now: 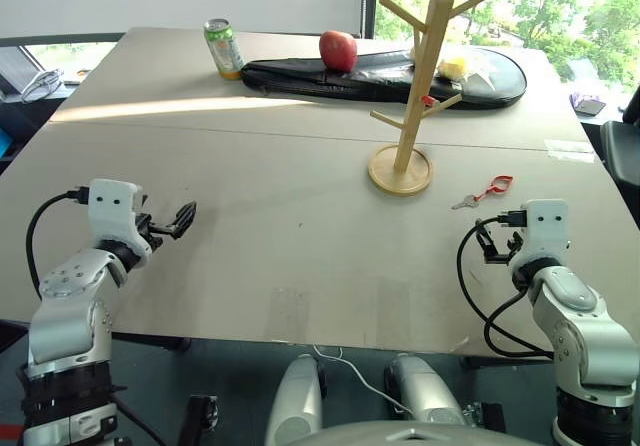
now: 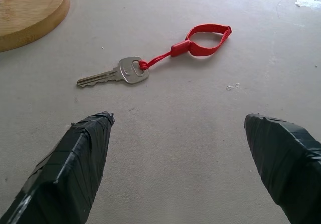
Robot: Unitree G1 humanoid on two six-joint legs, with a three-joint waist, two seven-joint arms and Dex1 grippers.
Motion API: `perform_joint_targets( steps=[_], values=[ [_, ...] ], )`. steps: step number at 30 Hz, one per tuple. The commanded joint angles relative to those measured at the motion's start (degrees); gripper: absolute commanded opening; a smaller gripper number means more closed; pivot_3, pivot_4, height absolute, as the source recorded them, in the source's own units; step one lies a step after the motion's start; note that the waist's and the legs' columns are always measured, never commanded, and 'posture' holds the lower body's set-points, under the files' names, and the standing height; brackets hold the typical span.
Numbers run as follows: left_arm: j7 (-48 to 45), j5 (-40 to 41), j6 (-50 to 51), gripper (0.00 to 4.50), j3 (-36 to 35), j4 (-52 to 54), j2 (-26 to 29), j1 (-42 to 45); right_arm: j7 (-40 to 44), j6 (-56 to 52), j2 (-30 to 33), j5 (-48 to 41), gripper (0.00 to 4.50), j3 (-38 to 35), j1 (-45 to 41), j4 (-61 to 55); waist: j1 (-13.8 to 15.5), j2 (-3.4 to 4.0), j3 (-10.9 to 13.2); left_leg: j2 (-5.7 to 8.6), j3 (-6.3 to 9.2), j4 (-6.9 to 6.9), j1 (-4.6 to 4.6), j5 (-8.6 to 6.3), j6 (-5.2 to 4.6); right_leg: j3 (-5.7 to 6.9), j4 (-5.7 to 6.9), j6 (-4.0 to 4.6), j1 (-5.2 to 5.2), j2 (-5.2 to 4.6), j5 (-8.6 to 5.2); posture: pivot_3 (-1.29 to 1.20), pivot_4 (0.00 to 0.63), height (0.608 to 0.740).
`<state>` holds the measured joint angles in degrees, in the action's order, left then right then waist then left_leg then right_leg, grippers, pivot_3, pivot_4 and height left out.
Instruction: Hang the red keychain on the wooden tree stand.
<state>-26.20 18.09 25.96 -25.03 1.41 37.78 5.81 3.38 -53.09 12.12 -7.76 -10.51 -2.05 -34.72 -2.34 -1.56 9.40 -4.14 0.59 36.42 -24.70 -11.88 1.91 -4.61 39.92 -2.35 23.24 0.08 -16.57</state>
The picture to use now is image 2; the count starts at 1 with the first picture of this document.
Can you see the round bamboo wooden base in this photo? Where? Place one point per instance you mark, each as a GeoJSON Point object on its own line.
{"type": "Point", "coordinates": [27, 10]}

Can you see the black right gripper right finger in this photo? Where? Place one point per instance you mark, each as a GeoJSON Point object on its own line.
{"type": "Point", "coordinates": [283, 163]}

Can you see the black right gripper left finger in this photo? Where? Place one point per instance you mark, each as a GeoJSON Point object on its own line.
{"type": "Point", "coordinates": [65, 168]}

